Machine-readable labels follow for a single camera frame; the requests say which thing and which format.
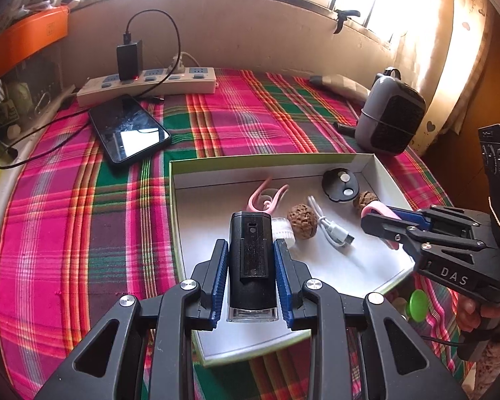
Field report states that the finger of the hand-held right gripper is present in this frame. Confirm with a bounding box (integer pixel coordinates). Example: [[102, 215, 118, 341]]
[[360, 212, 497, 260], [385, 205, 472, 235]]

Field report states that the black round disc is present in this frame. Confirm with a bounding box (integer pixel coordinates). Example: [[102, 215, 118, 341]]
[[322, 168, 359, 203]]

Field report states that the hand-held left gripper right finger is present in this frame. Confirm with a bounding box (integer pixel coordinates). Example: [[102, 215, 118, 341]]
[[273, 238, 467, 400]]

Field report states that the green plastic disc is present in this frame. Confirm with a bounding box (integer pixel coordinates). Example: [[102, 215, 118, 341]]
[[406, 289, 430, 323]]

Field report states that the black charger adapter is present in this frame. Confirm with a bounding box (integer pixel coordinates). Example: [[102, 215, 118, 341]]
[[116, 39, 144, 82]]

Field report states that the black bike light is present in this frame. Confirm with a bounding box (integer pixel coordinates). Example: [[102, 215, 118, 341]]
[[226, 211, 281, 323]]

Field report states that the brown walnut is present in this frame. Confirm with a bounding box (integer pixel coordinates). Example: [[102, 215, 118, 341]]
[[287, 204, 320, 241], [353, 191, 378, 214]]

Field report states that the pink silicone ear hook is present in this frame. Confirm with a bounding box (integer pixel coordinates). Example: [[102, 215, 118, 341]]
[[360, 202, 403, 251], [247, 177, 289, 213]]

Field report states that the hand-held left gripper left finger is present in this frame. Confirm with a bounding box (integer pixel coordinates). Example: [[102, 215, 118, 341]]
[[33, 239, 231, 400]]

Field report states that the grey portable heater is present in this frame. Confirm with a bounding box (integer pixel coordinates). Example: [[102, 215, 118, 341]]
[[354, 68, 426, 157]]

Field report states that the black charger cable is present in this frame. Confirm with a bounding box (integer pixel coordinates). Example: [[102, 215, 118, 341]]
[[124, 8, 181, 103]]

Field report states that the white usb cable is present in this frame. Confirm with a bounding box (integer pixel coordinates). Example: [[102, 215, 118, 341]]
[[307, 196, 356, 248]]

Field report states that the beige wrapped object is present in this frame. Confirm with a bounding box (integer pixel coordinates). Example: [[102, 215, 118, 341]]
[[309, 73, 372, 102]]

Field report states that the black clip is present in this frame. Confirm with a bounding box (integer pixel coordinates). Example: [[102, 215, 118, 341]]
[[332, 8, 361, 34]]

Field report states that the person's right forearm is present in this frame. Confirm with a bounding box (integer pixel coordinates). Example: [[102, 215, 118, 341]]
[[473, 333, 500, 400]]

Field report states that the white plug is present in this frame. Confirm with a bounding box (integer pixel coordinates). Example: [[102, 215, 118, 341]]
[[173, 52, 193, 72]]

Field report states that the person's right hand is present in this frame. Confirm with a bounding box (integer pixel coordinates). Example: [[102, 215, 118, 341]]
[[455, 297, 500, 334]]

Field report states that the black smartphone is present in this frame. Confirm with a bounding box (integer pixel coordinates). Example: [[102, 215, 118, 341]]
[[87, 95, 172, 168]]

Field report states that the heart print curtain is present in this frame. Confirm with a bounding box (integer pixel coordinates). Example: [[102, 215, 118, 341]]
[[394, 0, 491, 157]]

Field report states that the white power strip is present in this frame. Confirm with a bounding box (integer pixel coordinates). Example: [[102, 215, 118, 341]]
[[76, 66, 218, 107]]

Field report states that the white ribbed roll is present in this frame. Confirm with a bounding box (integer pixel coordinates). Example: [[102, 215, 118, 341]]
[[272, 217, 295, 243]]

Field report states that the orange box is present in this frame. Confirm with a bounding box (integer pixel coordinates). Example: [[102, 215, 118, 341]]
[[0, 5, 70, 89]]

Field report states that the white cardboard box tray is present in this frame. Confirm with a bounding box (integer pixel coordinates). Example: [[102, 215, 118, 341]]
[[168, 153, 417, 368]]

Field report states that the thin black cable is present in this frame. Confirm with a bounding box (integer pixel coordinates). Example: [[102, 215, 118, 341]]
[[420, 334, 468, 347]]

